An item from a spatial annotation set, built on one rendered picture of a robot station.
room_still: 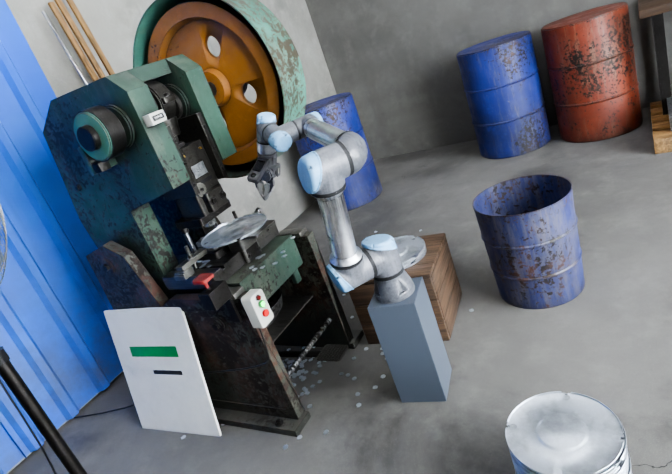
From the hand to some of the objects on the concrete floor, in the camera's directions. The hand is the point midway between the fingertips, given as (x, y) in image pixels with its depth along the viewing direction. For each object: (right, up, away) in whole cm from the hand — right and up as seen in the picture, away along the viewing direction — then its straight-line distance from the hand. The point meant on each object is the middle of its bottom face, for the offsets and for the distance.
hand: (264, 198), depth 208 cm
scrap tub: (+126, -40, +31) cm, 136 cm away
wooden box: (+69, -57, +41) cm, 98 cm away
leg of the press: (-21, -97, +23) cm, 102 cm away
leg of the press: (+3, -73, +64) cm, 97 cm away
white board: (-39, -102, +27) cm, 113 cm away
